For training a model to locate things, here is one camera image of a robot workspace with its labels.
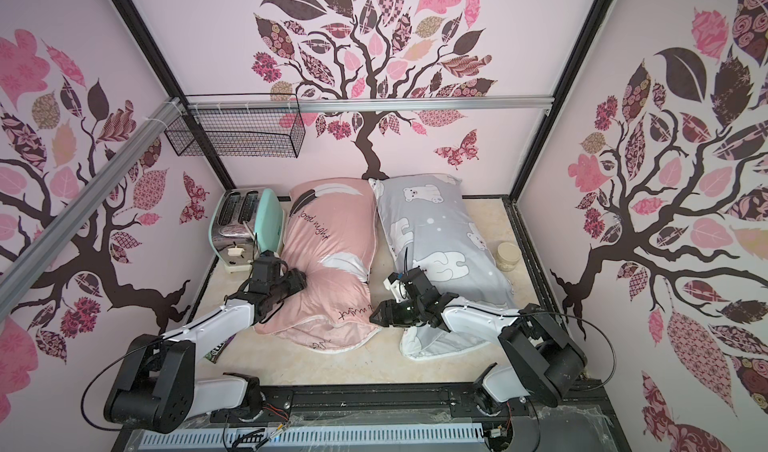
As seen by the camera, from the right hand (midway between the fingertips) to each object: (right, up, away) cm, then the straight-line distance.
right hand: (376, 317), depth 82 cm
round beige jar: (+42, +16, +13) cm, 47 cm away
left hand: (-25, +8, +9) cm, 28 cm away
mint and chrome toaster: (-40, +27, +6) cm, 49 cm away
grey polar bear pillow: (+16, +26, +8) cm, 32 cm away
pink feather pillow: (-15, +23, +8) cm, 28 cm away
